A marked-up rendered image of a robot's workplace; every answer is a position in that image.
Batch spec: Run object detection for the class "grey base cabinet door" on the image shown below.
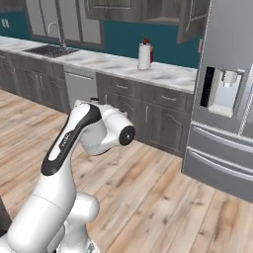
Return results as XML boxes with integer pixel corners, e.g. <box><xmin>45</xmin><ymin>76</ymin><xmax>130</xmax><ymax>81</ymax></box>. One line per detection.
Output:
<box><xmin>143</xmin><ymin>103</ymin><xmax>186</xmax><ymax>156</ymax></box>
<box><xmin>104</xmin><ymin>92</ymin><xmax>138</xmax><ymax>142</ymax></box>

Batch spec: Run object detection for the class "red juice bottle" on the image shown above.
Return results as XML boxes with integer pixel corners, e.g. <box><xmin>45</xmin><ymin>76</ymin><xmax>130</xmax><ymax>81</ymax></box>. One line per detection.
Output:
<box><xmin>142</xmin><ymin>37</ymin><xmax>155</xmax><ymax>64</ymax></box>

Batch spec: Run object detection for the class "grey base cabinet run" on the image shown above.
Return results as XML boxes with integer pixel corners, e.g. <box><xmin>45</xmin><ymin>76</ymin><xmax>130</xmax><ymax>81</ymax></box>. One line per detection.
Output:
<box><xmin>0</xmin><ymin>49</ymin><xmax>71</xmax><ymax>114</ymax></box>

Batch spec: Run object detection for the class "open grey cabinet door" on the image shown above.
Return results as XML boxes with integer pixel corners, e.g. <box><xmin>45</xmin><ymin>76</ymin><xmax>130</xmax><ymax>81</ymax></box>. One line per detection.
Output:
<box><xmin>176</xmin><ymin>0</ymin><xmax>212</xmax><ymax>45</ymax></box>

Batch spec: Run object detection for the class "narrow grey drawer front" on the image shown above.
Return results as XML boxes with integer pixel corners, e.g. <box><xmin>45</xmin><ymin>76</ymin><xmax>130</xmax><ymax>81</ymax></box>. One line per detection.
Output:
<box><xmin>106</xmin><ymin>75</ymin><xmax>137</xmax><ymax>99</ymax></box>

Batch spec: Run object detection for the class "wide grey drawer front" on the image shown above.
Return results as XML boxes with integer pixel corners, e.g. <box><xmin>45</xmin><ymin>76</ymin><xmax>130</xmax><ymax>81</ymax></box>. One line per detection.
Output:
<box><xmin>152</xmin><ymin>85</ymin><xmax>190</xmax><ymax>112</ymax></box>

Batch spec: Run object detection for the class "stainless steel dishwasher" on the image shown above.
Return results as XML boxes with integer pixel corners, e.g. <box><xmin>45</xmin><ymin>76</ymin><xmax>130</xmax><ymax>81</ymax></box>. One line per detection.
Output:
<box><xmin>62</xmin><ymin>64</ymin><xmax>99</xmax><ymax>111</ymax></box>

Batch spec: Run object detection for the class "white paper towel roll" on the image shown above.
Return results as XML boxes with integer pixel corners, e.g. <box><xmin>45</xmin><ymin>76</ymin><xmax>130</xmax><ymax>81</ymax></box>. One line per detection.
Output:
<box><xmin>136</xmin><ymin>42</ymin><xmax>152</xmax><ymax>71</ymax></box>

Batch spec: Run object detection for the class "dark kitchen sink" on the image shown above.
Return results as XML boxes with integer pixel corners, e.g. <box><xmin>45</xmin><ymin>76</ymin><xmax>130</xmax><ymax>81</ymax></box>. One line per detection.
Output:
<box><xmin>22</xmin><ymin>43</ymin><xmax>80</xmax><ymax>59</ymax></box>

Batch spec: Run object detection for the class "silver curved tap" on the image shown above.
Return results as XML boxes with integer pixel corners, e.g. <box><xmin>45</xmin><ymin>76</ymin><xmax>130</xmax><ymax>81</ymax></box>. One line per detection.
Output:
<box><xmin>46</xmin><ymin>22</ymin><xmax>67</xmax><ymax>48</ymax></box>

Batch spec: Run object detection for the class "pale grey panelled window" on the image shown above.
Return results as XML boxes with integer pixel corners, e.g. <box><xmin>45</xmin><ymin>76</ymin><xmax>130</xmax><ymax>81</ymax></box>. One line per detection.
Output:
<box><xmin>24</xmin><ymin>0</ymin><xmax>106</xmax><ymax>50</ymax></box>

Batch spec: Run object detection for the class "stainless steel fridge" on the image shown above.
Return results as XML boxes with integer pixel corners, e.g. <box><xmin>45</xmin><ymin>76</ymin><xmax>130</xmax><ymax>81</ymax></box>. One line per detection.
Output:
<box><xmin>181</xmin><ymin>0</ymin><xmax>253</xmax><ymax>203</ymax></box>

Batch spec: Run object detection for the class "grey open wall cabinet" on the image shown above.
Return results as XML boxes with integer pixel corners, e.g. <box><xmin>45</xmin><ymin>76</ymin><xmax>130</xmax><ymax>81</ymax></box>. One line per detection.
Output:
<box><xmin>84</xmin><ymin>0</ymin><xmax>182</xmax><ymax>26</ymax></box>

